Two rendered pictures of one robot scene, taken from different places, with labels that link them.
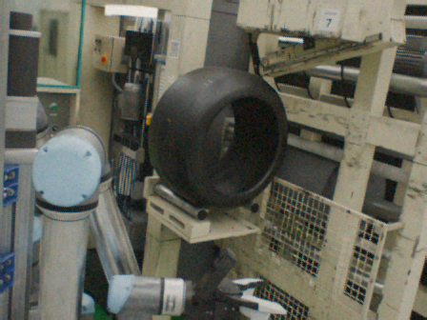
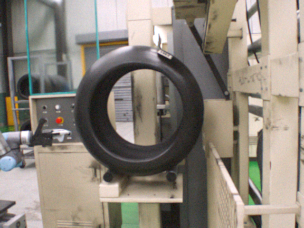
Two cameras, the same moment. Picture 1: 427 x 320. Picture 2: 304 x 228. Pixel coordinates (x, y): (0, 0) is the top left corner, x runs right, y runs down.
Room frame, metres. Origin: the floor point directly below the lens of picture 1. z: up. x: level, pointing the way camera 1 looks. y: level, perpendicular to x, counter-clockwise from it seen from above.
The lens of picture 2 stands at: (1.13, -0.98, 1.28)
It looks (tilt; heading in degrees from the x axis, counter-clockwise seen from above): 6 degrees down; 45
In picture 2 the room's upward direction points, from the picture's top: 3 degrees counter-clockwise
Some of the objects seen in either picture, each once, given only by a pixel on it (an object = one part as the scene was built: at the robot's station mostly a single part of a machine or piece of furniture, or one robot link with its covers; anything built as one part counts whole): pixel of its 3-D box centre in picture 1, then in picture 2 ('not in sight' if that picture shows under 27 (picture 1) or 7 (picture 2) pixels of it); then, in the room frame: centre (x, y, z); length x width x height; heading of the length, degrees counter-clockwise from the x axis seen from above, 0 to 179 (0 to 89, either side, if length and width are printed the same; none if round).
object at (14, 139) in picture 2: not in sight; (12, 139); (1.62, 0.59, 1.04); 0.11 x 0.08 x 0.09; 150
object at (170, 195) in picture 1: (178, 200); (117, 166); (1.95, 0.10, 0.90); 0.35 x 0.05 x 0.05; 38
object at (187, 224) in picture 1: (176, 214); (118, 178); (1.96, 0.10, 0.83); 0.36 x 0.09 x 0.06; 38
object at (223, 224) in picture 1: (201, 219); (145, 185); (2.04, -0.01, 0.80); 0.37 x 0.36 x 0.02; 128
